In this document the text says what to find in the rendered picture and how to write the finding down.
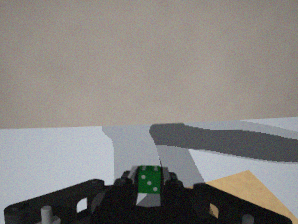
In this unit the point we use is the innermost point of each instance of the green die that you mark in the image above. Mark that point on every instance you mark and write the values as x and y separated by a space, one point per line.
149 179

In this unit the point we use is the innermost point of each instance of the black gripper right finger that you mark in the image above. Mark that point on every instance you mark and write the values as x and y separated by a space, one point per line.
231 209

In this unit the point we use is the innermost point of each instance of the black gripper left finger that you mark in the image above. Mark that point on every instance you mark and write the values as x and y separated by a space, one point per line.
60 207

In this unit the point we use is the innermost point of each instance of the tan square mat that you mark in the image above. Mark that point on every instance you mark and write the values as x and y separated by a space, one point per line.
247 186

